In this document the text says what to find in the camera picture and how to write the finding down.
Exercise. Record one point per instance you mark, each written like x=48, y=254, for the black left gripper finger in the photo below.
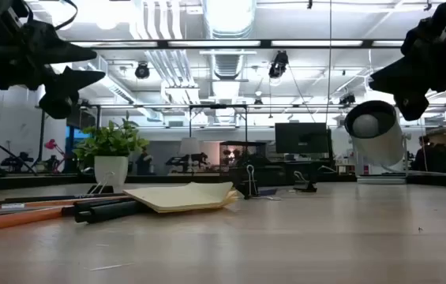
x=55, y=45
x=62, y=94

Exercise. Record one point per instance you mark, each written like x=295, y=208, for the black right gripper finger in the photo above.
x=413, y=106
x=412, y=77

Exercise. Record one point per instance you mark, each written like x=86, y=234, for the black binder clip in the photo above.
x=102, y=189
x=251, y=189
x=305, y=186

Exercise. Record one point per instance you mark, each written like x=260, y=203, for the yellow sticky note pad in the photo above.
x=183, y=197

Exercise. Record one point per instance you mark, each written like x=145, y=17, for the small blue item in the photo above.
x=268, y=192

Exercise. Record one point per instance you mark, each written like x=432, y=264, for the white cylinder lamp on stand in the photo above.
x=382, y=146

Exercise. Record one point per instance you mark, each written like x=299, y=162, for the red desk lamp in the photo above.
x=51, y=144

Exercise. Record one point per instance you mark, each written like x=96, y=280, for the person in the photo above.
x=428, y=158

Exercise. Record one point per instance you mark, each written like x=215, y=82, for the green plant in white pot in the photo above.
x=110, y=167

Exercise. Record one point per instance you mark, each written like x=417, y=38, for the black computer monitor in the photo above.
x=301, y=138

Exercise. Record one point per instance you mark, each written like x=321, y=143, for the white shade table lamp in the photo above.
x=190, y=146

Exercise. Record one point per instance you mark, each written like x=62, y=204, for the black overhead camera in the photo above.
x=278, y=65

